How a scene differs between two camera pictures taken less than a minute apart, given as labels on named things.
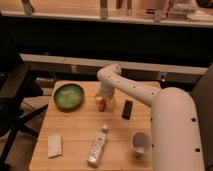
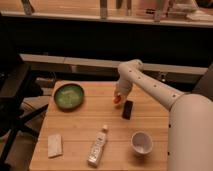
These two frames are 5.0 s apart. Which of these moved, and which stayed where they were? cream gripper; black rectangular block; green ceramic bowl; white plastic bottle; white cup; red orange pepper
Moved: red orange pepper; cream gripper
Stayed: green ceramic bowl; white plastic bottle; white cup; black rectangular block
